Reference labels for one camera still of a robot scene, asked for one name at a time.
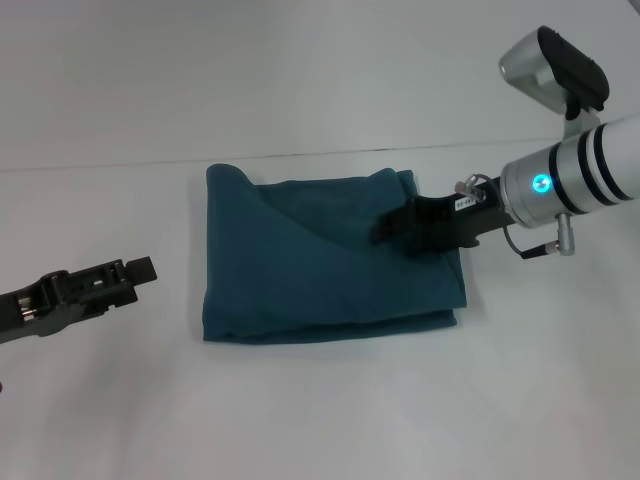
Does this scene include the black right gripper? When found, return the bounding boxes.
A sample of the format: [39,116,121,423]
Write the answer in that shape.
[369,175,516,257]

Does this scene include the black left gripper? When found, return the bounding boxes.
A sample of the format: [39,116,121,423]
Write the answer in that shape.
[0,254,159,346]

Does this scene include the teal shirt with FREE print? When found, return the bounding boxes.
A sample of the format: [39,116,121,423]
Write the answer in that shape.
[201,162,470,346]

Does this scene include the grey right gripper cable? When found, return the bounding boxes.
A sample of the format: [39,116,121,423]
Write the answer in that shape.
[453,172,577,260]

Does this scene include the silver right camera mount bracket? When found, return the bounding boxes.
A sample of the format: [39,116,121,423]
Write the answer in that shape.
[563,102,604,141]

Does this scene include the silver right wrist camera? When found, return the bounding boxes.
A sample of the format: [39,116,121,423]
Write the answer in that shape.
[497,25,611,117]

